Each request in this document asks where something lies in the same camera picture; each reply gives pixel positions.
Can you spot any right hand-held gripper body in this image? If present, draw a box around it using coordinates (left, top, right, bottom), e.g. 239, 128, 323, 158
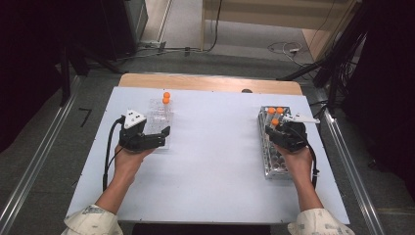
274, 112, 322, 154

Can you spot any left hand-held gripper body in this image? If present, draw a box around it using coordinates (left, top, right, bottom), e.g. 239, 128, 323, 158
117, 108, 148, 154

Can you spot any clear plastic tube rack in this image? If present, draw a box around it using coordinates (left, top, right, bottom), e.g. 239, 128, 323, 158
143, 97, 174, 151

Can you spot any metal tube rack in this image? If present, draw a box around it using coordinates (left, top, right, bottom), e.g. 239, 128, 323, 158
257, 105, 295, 180

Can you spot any person's right hand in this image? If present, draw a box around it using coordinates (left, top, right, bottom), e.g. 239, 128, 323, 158
274, 143, 315, 181

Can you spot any person's left hand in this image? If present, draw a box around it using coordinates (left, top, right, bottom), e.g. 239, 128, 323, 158
113, 143, 155, 180

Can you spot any white board sheet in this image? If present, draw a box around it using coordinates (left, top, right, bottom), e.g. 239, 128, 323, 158
64, 85, 350, 225

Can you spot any grey power strip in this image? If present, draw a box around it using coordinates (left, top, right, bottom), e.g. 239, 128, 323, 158
138, 40, 168, 53

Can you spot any black metal stand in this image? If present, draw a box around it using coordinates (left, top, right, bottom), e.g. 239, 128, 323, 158
58, 40, 126, 108

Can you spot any dark cabinet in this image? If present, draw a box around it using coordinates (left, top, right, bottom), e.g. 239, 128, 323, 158
97, 0, 149, 62

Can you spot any person's right patterned sleeve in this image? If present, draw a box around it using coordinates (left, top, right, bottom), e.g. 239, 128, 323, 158
287, 208, 356, 235

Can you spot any person's patterned sleeve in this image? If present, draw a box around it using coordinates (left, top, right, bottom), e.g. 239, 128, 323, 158
61, 204, 124, 235
287, 208, 356, 235

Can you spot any person's left patterned sleeve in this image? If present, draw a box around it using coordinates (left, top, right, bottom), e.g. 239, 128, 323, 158
61, 204, 124, 235

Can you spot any dark curtain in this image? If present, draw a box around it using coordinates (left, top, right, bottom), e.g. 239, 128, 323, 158
339, 0, 415, 199
0, 0, 71, 155

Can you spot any light wooden furniture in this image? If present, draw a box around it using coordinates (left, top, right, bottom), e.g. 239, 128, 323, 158
200, 0, 364, 63

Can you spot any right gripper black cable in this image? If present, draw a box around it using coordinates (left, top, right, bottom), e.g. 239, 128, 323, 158
290, 124, 321, 191

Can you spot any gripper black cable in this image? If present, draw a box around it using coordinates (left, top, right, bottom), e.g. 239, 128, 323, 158
290, 124, 321, 191
102, 117, 127, 192

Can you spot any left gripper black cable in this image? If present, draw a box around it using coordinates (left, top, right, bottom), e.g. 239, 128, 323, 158
102, 117, 127, 192

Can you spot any metal floor rail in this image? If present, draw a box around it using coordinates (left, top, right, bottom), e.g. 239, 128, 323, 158
0, 74, 82, 231
317, 94, 387, 235

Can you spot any white coiled cable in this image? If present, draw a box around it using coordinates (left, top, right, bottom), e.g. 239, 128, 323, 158
267, 41, 306, 67

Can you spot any black stand with cables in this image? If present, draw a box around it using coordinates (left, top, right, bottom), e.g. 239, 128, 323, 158
277, 0, 371, 111

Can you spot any black hanging cable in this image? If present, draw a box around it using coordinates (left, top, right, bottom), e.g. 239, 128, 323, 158
201, 0, 224, 54

